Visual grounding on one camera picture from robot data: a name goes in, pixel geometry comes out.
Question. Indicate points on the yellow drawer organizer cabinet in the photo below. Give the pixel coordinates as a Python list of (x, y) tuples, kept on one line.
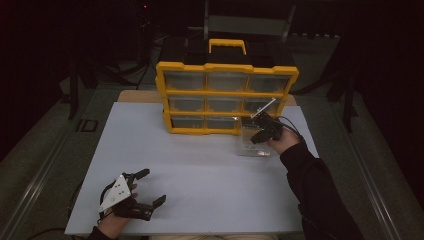
[(226, 94)]

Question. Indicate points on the metal floor rail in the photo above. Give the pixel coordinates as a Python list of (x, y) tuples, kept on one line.
[(370, 186), (33, 186)]

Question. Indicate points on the white table board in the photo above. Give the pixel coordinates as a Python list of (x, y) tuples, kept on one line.
[(166, 150)]

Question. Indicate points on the person's left hand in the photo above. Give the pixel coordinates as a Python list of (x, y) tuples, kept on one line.
[(112, 225)]

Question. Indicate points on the black tripod with red light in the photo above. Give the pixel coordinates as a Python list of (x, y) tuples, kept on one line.
[(145, 25)]

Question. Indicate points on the person's right hand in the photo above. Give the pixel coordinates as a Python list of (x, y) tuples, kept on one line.
[(286, 141)]

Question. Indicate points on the black metal stand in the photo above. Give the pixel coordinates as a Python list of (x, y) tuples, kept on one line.
[(73, 93), (348, 110)]

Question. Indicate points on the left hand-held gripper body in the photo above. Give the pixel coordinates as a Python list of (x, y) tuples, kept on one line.
[(117, 192)]

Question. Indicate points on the clear plastic drawer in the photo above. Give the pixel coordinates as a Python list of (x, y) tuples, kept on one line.
[(248, 150)]

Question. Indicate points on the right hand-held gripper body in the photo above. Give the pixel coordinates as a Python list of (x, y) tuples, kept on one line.
[(268, 125)]

